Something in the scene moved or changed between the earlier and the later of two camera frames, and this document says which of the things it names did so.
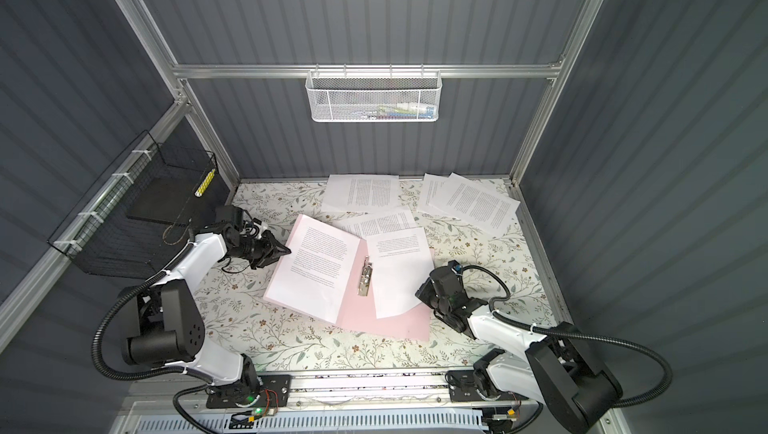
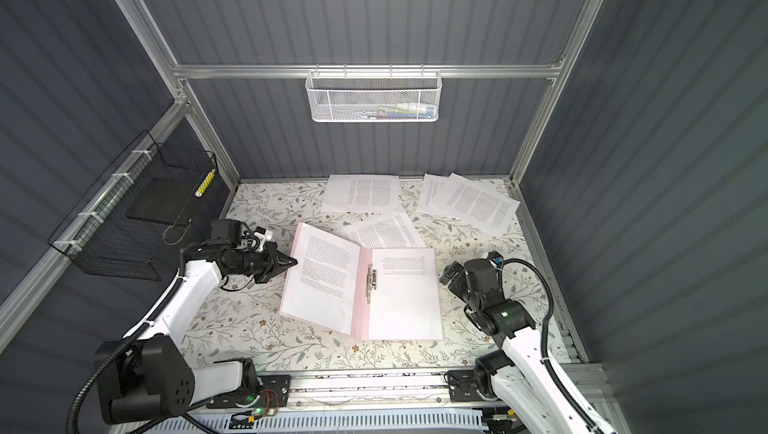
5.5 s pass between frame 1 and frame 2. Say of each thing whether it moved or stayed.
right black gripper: moved
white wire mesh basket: stayed
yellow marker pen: stayed
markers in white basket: stayed
